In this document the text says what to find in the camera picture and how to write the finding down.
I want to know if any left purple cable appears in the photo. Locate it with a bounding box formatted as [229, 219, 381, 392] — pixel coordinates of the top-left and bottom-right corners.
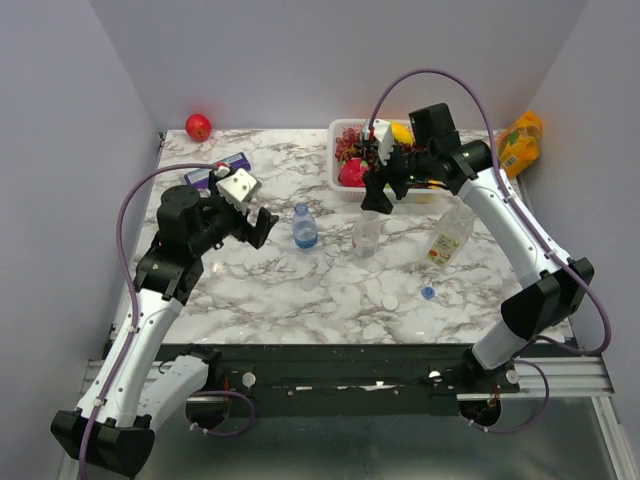
[77, 162, 224, 476]

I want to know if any red apple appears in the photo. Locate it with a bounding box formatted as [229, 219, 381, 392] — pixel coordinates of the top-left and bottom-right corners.
[185, 114, 212, 142]

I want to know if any purple rectangular box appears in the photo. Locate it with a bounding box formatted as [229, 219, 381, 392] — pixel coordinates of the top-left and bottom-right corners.
[183, 152, 251, 191]

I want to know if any yellow lemon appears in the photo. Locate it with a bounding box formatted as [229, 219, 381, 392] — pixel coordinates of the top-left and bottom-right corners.
[390, 121, 415, 147]

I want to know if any red dragon fruit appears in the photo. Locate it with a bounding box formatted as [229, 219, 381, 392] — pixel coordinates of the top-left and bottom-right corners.
[338, 157, 369, 188]

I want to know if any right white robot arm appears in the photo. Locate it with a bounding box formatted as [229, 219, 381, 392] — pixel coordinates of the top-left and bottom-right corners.
[361, 103, 594, 392]

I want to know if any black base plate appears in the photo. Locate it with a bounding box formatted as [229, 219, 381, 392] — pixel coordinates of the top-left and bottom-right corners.
[156, 344, 520, 418]

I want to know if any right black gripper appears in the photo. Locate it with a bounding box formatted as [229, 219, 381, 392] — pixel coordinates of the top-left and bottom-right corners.
[359, 134, 433, 215]

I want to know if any blue small water bottle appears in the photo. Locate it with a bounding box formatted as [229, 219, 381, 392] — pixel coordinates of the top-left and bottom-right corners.
[292, 202, 318, 249]

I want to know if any purple cable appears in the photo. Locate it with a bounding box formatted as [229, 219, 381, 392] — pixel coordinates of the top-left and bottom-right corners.
[77, 162, 224, 476]
[373, 68, 613, 351]

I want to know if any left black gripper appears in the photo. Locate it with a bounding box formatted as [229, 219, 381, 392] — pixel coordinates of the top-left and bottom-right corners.
[190, 172, 279, 256]

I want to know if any red grape bunch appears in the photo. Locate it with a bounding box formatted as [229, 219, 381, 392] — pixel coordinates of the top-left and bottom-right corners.
[334, 127, 361, 164]

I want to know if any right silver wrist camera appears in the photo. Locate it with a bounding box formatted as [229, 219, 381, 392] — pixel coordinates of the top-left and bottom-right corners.
[361, 119, 395, 165]

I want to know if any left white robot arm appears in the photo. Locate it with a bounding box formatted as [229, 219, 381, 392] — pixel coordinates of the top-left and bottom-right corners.
[51, 185, 279, 479]

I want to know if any blue bottle cap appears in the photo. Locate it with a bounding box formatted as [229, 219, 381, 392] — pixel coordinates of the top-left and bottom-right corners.
[421, 286, 435, 300]

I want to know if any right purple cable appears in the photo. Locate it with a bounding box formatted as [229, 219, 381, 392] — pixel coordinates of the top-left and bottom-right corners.
[373, 68, 613, 351]

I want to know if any orange snack bag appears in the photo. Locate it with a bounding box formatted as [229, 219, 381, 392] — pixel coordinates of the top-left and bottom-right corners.
[496, 110, 543, 180]

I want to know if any aluminium rail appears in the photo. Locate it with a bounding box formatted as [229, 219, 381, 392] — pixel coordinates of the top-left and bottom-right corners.
[446, 357, 614, 401]

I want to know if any clear red-label water bottle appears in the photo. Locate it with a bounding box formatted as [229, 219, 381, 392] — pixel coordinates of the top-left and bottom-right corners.
[352, 211, 382, 258]

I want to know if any white plastic fruit basket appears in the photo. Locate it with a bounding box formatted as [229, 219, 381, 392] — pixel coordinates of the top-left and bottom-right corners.
[326, 118, 446, 204]

